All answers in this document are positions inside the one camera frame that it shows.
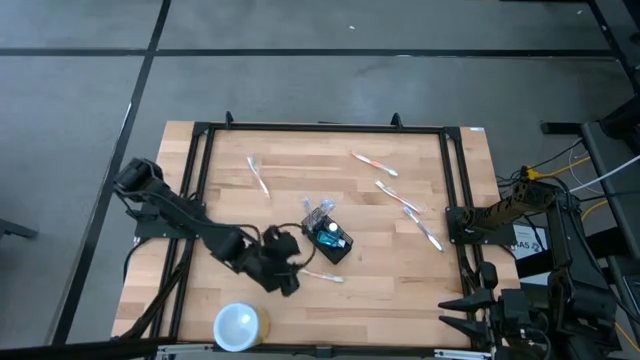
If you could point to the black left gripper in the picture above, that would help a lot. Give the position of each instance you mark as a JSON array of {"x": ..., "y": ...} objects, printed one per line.
[{"x": 279, "y": 247}]

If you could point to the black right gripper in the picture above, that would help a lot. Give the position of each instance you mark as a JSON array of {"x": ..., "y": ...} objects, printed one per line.
[{"x": 512, "y": 320}]

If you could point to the orange toothbrush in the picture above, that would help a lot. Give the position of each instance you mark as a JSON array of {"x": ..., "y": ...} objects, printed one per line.
[
  {"x": 258, "y": 177},
  {"x": 324, "y": 275},
  {"x": 375, "y": 164},
  {"x": 398, "y": 197}
]

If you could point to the teal mouthwash bottle white cap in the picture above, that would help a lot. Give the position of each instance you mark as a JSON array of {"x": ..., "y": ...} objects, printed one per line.
[
  {"x": 342, "y": 243},
  {"x": 327, "y": 239}
]

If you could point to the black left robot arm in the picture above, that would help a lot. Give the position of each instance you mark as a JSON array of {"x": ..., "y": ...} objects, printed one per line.
[{"x": 170, "y": 205}]

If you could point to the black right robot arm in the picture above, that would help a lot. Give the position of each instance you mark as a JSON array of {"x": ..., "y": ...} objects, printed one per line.
[{"x": 575, "y": 280}]

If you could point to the yellow tub with white lid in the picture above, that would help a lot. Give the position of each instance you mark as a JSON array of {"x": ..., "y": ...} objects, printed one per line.
[{"x": 240, "y": 325}]

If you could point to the white paper sign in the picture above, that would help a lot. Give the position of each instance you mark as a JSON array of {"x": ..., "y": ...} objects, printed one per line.
[{"x": 527, "y": 242}]

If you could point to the small white label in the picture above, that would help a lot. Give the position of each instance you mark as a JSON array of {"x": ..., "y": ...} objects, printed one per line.
[{"x": 477, "y": 129}]

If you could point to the black floor stand bar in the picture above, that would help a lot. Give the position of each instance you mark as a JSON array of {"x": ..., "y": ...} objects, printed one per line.
[{"x": 560, "y": 127}]

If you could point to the dark grey side desk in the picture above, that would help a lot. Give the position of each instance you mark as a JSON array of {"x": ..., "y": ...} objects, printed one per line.
[{"x": 597, "y": 145}]

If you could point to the black beam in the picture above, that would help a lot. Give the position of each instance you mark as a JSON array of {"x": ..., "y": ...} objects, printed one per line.
[{"x": 75, "y": 350}]

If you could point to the black chair leg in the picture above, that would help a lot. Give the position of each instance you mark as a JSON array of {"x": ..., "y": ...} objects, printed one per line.
[{"x": 15, "y": 230}]

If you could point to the silver metal bracket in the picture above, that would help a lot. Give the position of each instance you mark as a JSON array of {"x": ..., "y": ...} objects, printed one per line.
[
  {"x": 460, "y": 354},
  {"x": 185, "y": 348}
]

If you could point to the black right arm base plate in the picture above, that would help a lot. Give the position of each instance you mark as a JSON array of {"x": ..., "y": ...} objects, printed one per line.
[{"x": 457, "y": 235}]

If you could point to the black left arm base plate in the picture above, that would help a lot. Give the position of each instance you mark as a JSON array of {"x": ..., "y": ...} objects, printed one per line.
[{"x": 150, "y": 230}]

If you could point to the black metal table frame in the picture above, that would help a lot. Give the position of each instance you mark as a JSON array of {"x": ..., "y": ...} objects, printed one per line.
[{"x": 325, "y": 126}]

